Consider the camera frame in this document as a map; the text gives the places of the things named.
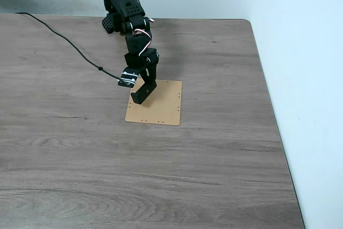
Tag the black U-shaped block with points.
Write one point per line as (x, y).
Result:
(139, 97)

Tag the tan board with holes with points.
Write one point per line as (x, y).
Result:
(166, 105)

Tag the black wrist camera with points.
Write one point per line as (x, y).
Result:
(128, 76)

